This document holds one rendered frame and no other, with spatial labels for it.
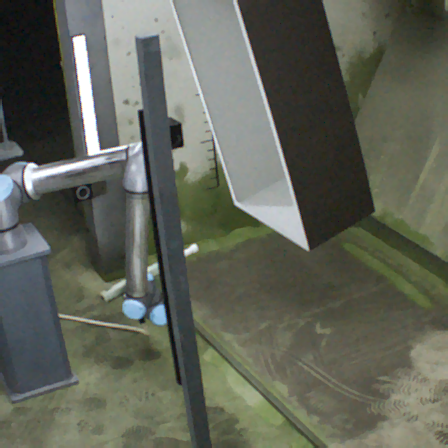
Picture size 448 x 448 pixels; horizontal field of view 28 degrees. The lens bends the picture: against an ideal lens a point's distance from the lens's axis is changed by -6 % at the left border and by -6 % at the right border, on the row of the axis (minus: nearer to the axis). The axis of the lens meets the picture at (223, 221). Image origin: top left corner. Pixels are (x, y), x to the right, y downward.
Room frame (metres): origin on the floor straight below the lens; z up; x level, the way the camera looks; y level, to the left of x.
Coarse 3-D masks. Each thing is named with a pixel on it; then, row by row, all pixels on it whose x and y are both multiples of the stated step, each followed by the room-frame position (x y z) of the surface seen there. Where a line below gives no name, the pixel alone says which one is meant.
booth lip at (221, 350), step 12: (204, 336) 3.44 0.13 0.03; (216, 348) 3.33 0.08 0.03; (228, 360) 3.23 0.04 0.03; (240, 372) 3.13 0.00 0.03; (252, 384) 3.03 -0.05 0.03; (264, 396) 2.94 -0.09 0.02; (276, 408) 2.85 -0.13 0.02; (288, 420) 2.76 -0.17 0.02; (300, 420) 2.73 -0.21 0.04; (300, 432) 2.68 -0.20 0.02; (312, 432) 2.64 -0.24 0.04; (312, 444) 2.60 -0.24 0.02; (324, 444) 2.56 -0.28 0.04
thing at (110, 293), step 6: (192, 246) 3.71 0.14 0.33; (186, 252) 3.69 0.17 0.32; (192, 252) 3.71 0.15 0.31; (156, 264) 3.64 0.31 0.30; (150, 270) 3.61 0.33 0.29; (156, 270) 3.61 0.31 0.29; (156, 276) 3.61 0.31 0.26; (120, 282) 3.57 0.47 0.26; (108, 288) 3.53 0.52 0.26; (114, 288) 3.53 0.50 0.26; (120, 288) 3.53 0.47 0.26; (102, 294) 3.51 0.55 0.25; (108, 294) 3.51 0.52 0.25; (114, 294) 3.52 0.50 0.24; (120, 294) 3.53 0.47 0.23; (108, 300) 3.50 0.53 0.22; (144, 318) 3.56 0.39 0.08
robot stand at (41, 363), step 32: (32, 224) 3.44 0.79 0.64; (0, 256) 3.16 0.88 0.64; (32, 256) 3.15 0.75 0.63; (0, 288) 3.10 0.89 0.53; (32, 288) 3.15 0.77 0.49; (0, 320) 3.09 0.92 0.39; (32, 320) 3.14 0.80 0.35; (0, 352) 3.12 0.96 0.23; (32, 352) 3.13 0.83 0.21; (64, 352) 3.20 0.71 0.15; (32, 384) 3.11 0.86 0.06; (64, 384) 3.16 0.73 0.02
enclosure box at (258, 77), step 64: (192, 0) 3.78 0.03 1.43; (256, 0) 3.23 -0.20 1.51; (320, 0) 3.35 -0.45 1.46; (192, 64) 3.75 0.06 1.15; (256, 64) 3.22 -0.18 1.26; (320, 64) 3.34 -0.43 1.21; (256, 128) 3.89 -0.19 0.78; (320, 128) 3.33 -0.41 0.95; (256, 192) 3.88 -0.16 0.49; (320, 192) 3.32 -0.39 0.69
